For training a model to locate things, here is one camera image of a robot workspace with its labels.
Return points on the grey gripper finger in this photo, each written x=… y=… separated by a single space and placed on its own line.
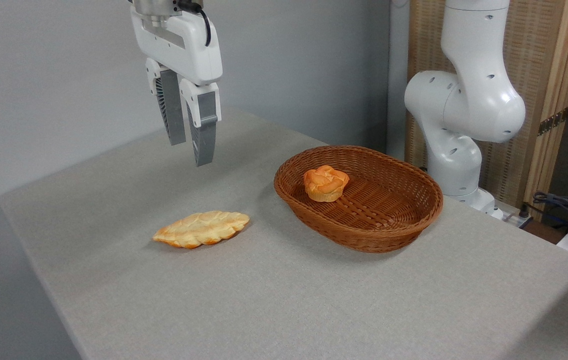
x=204 y=135
x=173 y=115

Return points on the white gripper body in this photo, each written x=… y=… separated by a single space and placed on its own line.
x=184 y=47

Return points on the round orange bread roll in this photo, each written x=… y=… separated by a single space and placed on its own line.
x=325 y=183

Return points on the flat leaf-shaped bread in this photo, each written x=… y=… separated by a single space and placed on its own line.
x=201 y=228

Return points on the brown wicker basket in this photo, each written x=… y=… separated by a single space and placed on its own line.
x=363 y=210

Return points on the white power strip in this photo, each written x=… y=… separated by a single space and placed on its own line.
x=517 y=219

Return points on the dark metal screen hinge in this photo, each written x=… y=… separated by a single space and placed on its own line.
x=553 y=121

